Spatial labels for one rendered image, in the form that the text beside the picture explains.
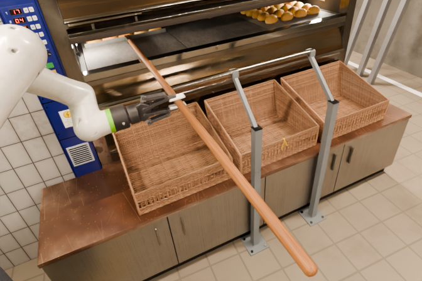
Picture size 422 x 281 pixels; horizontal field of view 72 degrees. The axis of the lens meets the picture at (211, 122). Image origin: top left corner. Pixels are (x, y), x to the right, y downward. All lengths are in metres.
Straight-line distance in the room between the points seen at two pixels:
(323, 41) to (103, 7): 1.50
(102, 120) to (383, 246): 1.88
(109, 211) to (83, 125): 0.68
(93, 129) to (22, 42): 0.46
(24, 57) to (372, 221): 2.21
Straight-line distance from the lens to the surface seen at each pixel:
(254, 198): 0.76
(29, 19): 1.56
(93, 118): 1.12
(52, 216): 1.79
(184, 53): 1.73
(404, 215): 2.52
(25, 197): 2.08
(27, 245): 2.37
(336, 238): 2.23
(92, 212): 1.70
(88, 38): 1.45
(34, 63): 0.75
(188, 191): 1.59
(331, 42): 2.37
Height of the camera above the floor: 1.77
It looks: 34 degrees down
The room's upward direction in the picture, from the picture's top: 5 degrees counter-clockwise
